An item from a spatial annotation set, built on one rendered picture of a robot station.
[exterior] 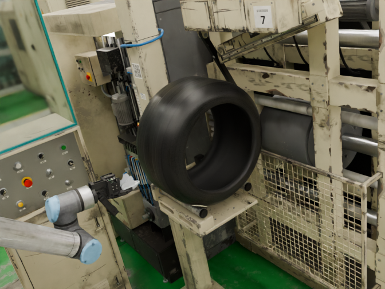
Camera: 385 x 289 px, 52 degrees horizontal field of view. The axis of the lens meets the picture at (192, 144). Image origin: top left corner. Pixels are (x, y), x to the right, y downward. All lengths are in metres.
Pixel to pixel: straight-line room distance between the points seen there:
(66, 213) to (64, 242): 0.15
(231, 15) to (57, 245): 1.10
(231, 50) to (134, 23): 0.48
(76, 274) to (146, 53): 1.33
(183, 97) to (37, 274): 1.31
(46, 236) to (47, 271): 1.04
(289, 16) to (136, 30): 0.69
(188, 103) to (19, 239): 0.79
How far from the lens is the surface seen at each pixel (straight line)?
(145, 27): 1.91
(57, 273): 2.45
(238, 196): 2.09
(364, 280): 2.06
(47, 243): 1.40
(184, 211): 1.94
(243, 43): 1.91
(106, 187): 1.61
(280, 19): 1.56
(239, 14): 1.68
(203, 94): 1.64
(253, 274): 2.82
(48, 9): 5.05
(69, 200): 1.55
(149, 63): 1.93
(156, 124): 1.65
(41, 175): 2.24
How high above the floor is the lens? 1.93
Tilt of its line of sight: 24 degrees down
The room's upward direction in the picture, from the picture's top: 11 degrees counter-clockwise
